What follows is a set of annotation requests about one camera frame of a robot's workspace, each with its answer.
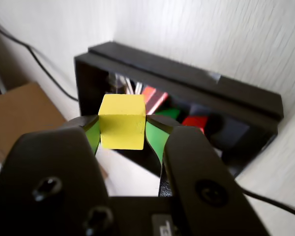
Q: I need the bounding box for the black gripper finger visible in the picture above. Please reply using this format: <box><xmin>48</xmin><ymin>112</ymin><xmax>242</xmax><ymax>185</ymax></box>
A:
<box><xmin>0</xmin><ymin>115</ymin><xmax>118</xmax><ymax>236</ymax></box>

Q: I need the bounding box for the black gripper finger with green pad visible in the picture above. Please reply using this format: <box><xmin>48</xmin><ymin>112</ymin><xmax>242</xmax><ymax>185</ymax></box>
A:
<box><xmin>145</xmin><ymin>115</ymin><xmax>271</xmax><ymax>236</ymax></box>

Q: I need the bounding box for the red cube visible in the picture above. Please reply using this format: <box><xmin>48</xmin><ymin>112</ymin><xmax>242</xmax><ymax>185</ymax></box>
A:
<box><xmin>181</xmin><ymin>115</ymin><xmax>209</xmax><ymax>136</ymax></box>

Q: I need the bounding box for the green cube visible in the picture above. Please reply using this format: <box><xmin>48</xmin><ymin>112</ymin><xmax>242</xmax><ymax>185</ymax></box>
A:
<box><xmin>153</xmin><ymin>108</ymin><xmax>181</xmax><ymax>122</ymax></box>

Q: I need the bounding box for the yellow cube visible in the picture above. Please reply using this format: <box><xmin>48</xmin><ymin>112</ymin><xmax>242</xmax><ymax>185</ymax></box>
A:
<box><xmin>97</xmin><ymin>93</ymin><xmax>147</xmax><ymax>150</ymax></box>

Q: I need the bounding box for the large cardboard box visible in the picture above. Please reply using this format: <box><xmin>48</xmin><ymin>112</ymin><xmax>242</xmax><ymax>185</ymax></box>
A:
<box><xmin>0</xmin><ymin>82</ymin><xmax>67</xmax><ymax>158</ymax></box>

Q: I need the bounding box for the black box tray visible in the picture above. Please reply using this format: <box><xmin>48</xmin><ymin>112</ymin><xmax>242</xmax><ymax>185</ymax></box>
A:
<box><xmin>73</xmin><ymin>53</ymin><xmax>280</xmax><ymax>180</ymax></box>

